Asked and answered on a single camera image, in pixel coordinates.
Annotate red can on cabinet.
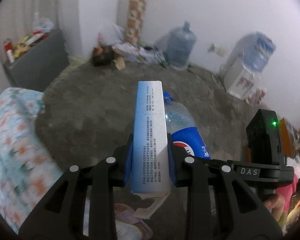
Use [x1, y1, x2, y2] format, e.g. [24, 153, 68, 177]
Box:
[4, 38, 14, 63]

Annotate white water dispenser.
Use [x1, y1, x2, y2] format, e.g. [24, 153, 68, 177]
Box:
[222, 31, 276, 100]

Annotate grey window curtain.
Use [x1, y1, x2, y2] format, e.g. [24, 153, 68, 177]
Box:
[0, 0, 82, 94]

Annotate blue pepsi bottle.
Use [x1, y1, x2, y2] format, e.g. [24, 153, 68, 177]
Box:
[163, 92, 211, 159]

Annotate clutter pile by wall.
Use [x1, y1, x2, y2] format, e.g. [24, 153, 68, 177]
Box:
[91, 23, 167, 70]

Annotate floral blue bed cover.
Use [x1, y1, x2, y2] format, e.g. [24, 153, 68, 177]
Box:
[0, 87, 62, 232]

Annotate pink slipper foot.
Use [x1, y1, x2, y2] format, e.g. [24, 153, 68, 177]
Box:
[114, 203, 153, 239]

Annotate snacks on cabinet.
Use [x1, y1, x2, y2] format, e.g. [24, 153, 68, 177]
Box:
[13, 12, 55, 59]

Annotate large blue water jug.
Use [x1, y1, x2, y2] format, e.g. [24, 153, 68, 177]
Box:
[165, 21, 197, 70]

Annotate person right hand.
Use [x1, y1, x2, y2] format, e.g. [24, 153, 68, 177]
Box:
[263, 194, 290, 224]

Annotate white blue carton box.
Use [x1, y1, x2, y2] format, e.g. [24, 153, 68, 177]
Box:
[130, 81, 171, 219]

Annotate grey bedside cabinet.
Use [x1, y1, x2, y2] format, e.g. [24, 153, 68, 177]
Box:
[4, 29, 69, 92]

